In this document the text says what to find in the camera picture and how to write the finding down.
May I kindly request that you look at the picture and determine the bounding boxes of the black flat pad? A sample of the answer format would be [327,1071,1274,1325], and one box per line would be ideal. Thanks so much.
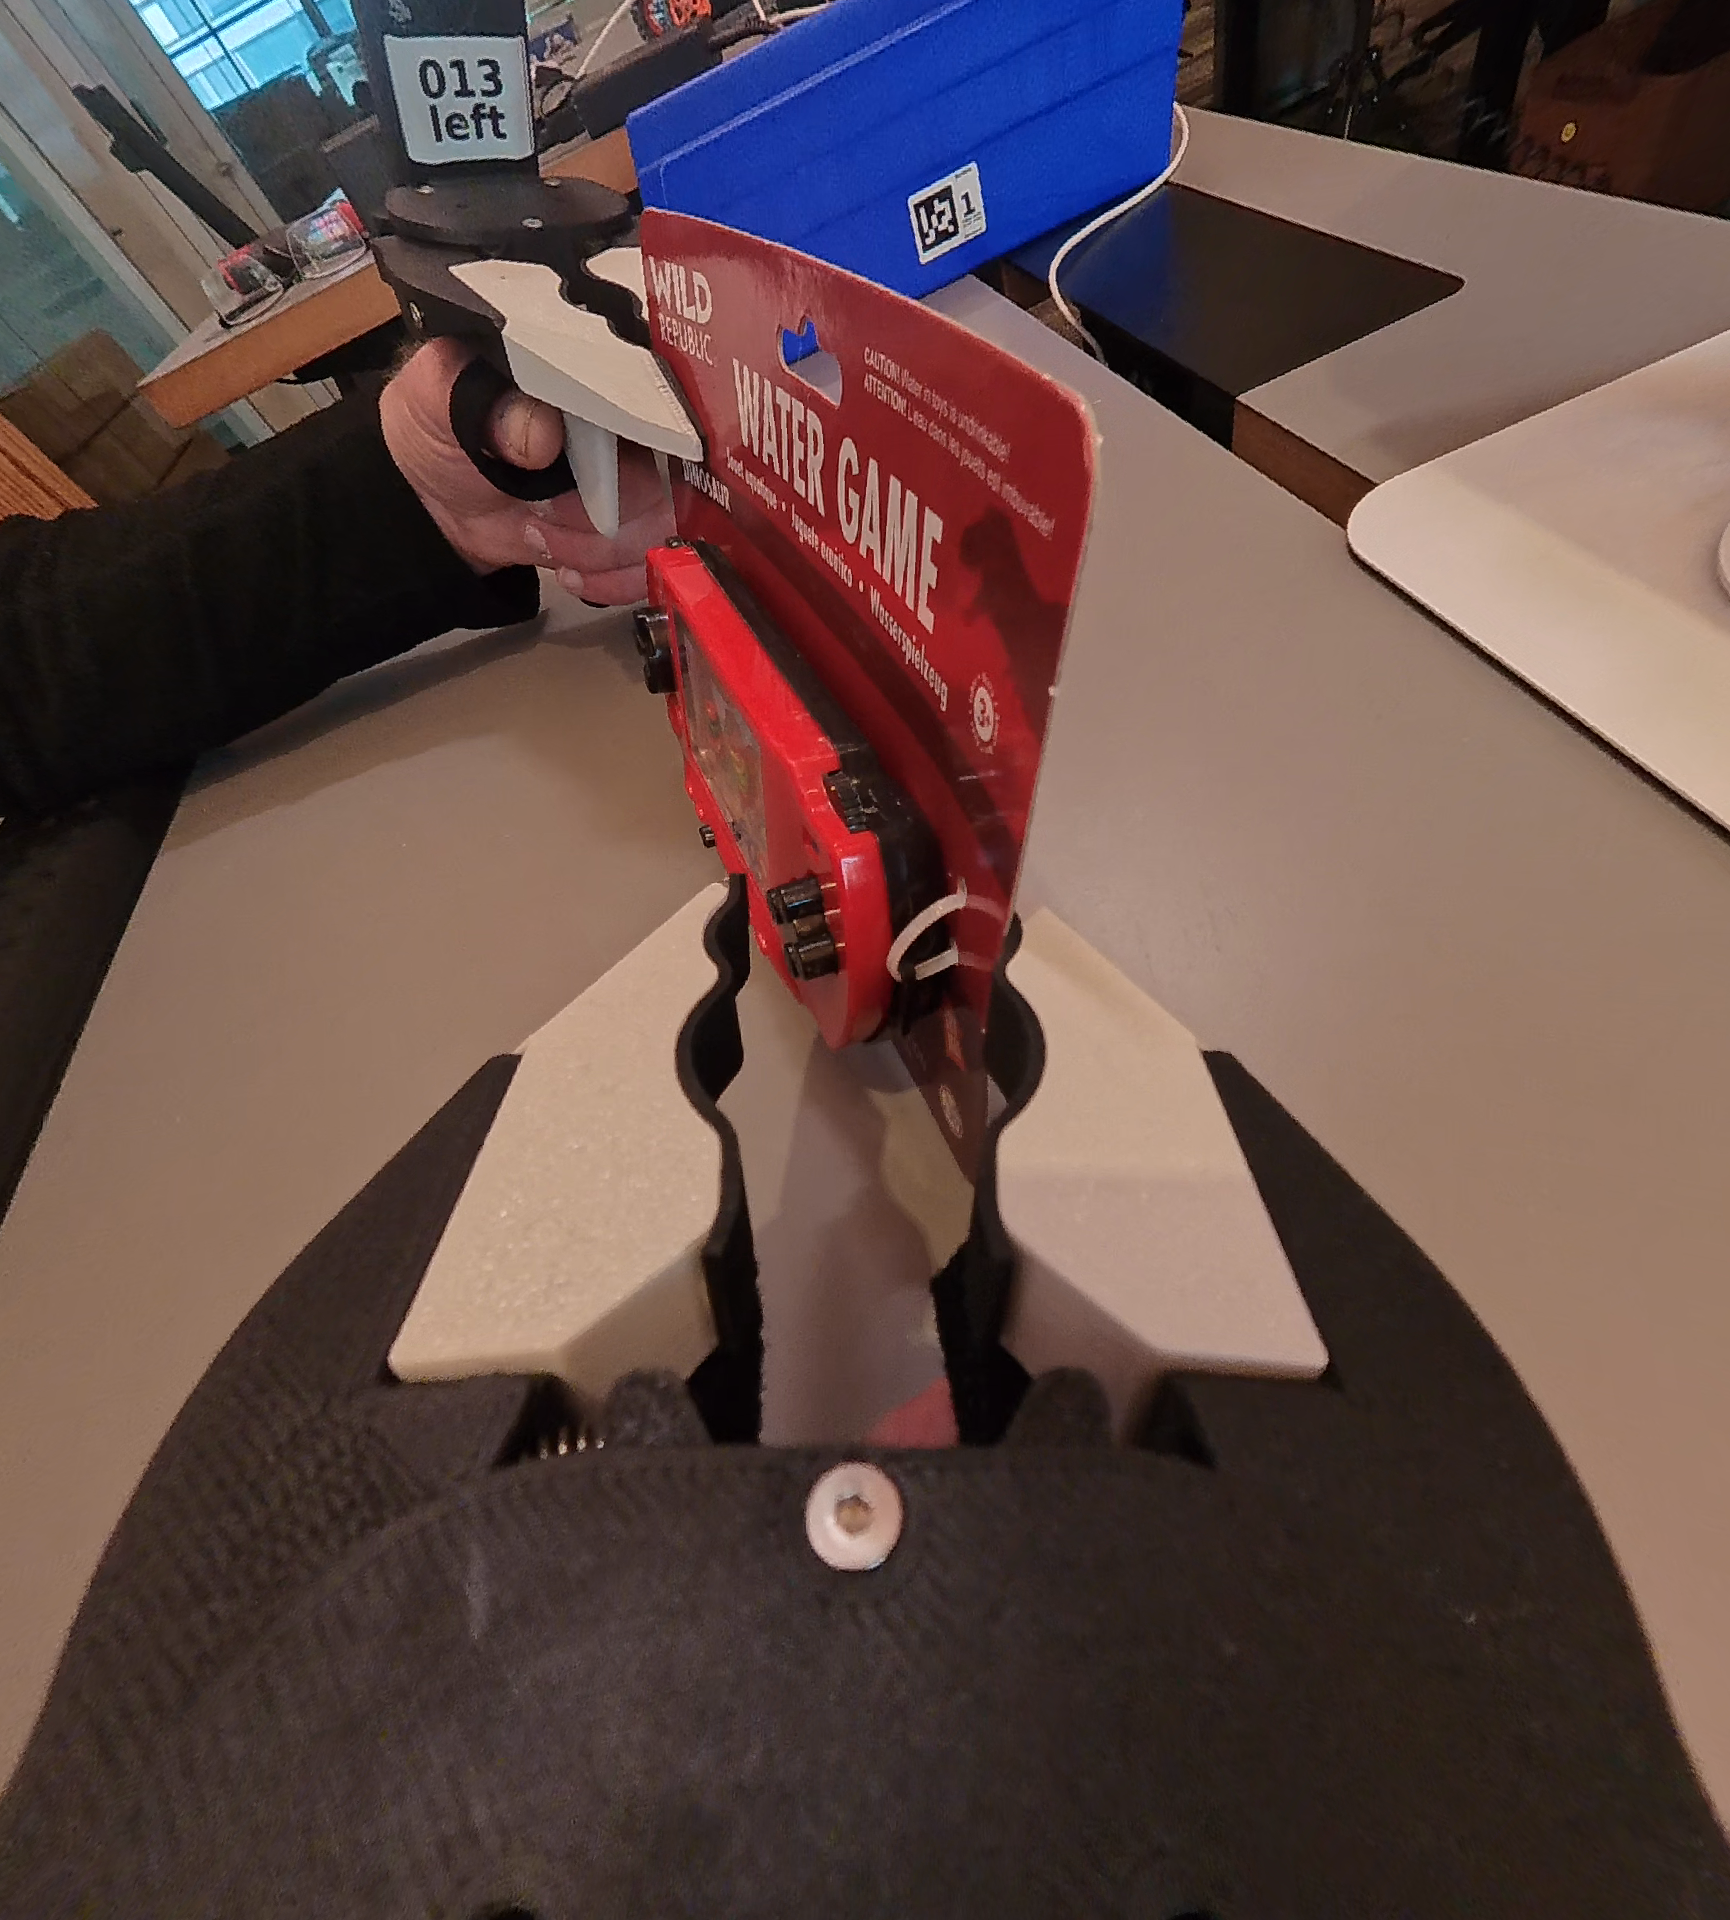
[1006,185,1464,404]

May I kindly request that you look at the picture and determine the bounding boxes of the grey storage box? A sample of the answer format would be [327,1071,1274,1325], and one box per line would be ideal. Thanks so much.
[213,82,390,228]

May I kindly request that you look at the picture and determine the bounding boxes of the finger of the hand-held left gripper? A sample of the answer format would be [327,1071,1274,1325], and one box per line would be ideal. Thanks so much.
[449,258,707,539]
[581,243,652,353]

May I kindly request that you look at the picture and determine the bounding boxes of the red handheld toy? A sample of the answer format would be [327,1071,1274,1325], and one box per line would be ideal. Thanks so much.
[634,205,1108,1188]

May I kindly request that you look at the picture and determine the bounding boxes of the clear safety glasses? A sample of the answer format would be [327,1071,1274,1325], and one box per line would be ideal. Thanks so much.
[213,201,370,309]

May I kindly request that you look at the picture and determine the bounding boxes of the blue plastic bin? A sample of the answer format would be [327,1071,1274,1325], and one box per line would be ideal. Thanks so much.
[625,0,1186,306]

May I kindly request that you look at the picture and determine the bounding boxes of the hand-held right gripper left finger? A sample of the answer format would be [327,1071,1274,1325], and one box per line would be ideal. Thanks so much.
[389,876,767,1449]

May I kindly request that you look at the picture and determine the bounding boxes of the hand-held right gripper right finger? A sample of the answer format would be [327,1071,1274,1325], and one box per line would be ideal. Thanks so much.
[936,904,1331,1449]

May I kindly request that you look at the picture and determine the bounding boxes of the brown paper bag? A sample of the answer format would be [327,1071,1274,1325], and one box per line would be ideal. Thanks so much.
[1513,0,1730,211]

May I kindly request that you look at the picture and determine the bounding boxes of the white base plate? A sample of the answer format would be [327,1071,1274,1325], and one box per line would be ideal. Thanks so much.
[1348,299,1730,901]

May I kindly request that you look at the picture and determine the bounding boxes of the person's left forearm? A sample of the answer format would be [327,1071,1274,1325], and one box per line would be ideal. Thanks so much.
[0,396,545,823]

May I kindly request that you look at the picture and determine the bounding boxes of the wooden side table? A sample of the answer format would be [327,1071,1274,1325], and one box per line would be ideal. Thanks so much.
[136,125,643,429]

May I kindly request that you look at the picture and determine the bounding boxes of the white cable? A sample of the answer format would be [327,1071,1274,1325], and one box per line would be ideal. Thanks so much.
[1048,101,1195,348]

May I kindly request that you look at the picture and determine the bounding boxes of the person's left hand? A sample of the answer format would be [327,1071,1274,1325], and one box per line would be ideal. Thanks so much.
[383,341,659,609]

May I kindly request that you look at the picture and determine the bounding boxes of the brown cardboard box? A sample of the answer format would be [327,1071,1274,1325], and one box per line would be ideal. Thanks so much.
[0,331,234,503]

